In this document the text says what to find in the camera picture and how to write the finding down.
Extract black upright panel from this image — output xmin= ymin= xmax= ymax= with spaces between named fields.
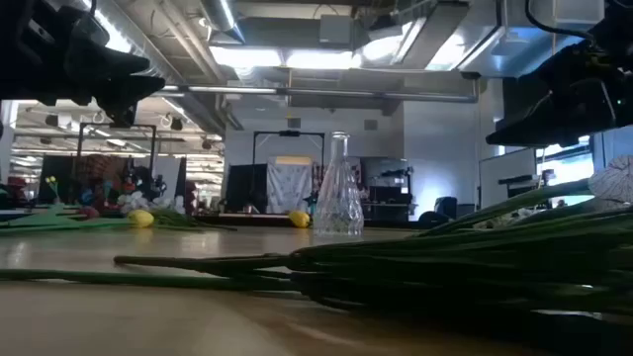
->
xmin=225 ymin=163 xmax=269 ymax=215

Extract dark red patterned cloth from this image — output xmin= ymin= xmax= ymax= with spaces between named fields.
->
xmin=73 ymin=153 xmax=128 ymax=199

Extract black gantry frame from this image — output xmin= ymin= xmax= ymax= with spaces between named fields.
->
xmin=251 ymin=130 xmax=326 ymax=167
xmin=75 ymin=122 xmax=158 ymax=204

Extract white patterned cloth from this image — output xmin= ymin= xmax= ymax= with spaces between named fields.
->
xmin=266 ymin=156 xmax=315 ymax=215

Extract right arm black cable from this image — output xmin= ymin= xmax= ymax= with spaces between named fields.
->
xmin=523 ymin=0 xmax=597 ymax=44

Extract tall faceted clear glass vase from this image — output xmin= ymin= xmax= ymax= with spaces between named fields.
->
xmin=313 ymin=131 xmax=365 ymax=237

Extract dark equipment shelf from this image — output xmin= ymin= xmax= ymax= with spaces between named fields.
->
xmin=360 ymin=156 xmax=415 ymax=223

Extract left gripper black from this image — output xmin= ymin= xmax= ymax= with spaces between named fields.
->
xmin=0 ymin=0 xmax=167 ymax=127

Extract black office chair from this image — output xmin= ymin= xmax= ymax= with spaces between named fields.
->
xmin=418 ymin=196 xmax=459 ymax=224

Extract wide silver spiral duct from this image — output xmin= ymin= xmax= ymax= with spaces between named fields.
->
xmin=93 ymin=0 xmax=187 ymax=85

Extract narrow silver spiral duct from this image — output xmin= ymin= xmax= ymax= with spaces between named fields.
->
xmin=200 ymin=0 xmax=246 ymax=45

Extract bright ceiling light panel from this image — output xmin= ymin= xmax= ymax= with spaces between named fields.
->
xmin=210 ymin=45 xmax=363 ymax=70

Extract black desk equipment stand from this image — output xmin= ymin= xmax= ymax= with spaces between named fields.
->
xmin=497 ymin=170 xmax=555 ymax=210

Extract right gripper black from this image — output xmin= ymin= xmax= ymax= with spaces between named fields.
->
xmin=486 ymin=0 xmax=633 ymax=148

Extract rectangular silver air duct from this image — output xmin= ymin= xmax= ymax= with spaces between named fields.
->
xmin=457 ymin=0 xmax=605 ymax=79

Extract white whiteboard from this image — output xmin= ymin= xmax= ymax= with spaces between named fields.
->
xmin=478 ymin=146 xmax=538 ymax=210

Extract small yellow flowers in vase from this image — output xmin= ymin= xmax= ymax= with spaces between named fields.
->
xmin=45 ymin=175 xmax=61 ymax=205

